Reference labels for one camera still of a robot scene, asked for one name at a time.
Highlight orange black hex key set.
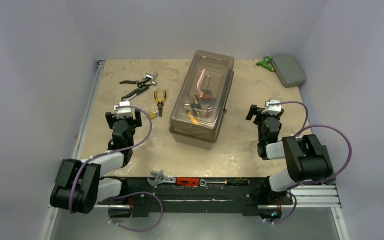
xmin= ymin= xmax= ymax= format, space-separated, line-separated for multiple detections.
xmin=200 ymin=89 xmax=214 ymax=101

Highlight beige translucent tool box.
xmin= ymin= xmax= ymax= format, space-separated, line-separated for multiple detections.
xmin=169 ymin=50 xmax=235 ymax=150

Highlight thin yellow black screwdriver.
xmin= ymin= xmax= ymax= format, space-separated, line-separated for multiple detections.
xmin=187 ymin=112 xmax=200 ymax=126

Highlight yellow black short screwdriver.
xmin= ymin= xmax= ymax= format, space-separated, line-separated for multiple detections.
xmin=190 ymin=95 xmax=202 ymax=117

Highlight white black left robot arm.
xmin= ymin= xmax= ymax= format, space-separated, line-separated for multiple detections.
xmin=49 ymin=107 xmax=145 ymax=214

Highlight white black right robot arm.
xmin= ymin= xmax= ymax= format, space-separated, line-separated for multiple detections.
xmin=246 ymin=105 xmax=333 ymax=204

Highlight green plastic tool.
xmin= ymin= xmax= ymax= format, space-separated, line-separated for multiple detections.
xmin=256 ymin=56 xmax=275 ymax=72

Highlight black long nose pliers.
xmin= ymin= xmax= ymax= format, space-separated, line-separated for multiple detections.
xmin=121 ymin=86 xmax=150 ymax=102

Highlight grey plastic case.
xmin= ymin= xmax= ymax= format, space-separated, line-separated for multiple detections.
xmin=272 ymin=54 xmax=307 ymax=88

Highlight silver adjustable wrench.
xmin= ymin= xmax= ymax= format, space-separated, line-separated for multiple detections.
xmin=147 ymin=170 xmax=177 ymax=187

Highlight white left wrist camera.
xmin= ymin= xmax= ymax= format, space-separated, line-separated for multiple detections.
xmin=114 ymin=101 xmax=133 ymax=115

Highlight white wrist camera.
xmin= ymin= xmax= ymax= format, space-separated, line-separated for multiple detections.
xmin=114 ymin=101 xmax=133 ymax=115
xmin=263 ymin=99 xmax=283 ymax=116

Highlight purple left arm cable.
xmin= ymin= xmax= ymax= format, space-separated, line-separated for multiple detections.
xmin=68 ymin=105 xmax=164 ymax=233

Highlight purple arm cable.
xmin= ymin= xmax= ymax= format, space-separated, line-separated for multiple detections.
xmin=68 ymin=105 xmax=164 ymax=233
xmin=264 ymin=100 xmax=353 ymax=226

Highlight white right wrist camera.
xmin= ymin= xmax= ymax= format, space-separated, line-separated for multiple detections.
xmin=263 ymin=99 xmax=283 ymax=116

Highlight yellow handled pliers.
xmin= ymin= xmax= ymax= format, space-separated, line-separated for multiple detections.
xmin=154 ymin=90 xmax=167 ymax=118

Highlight black handled pliers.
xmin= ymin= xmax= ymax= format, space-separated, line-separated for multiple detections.
xmin=120 ymin=79 xmax=151 ymax=88

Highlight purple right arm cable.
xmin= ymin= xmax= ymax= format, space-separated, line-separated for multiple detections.
xmin=264 ymin=100 xmax=353 ymax=226

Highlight red handled ratchet tool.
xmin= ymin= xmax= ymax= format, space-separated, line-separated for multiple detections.
xmin=176 ymin=177 xmax=207 ymax=187

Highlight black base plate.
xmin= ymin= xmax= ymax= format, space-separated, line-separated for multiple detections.
xmin=97 ymin=177 xmax=294 ymax=222

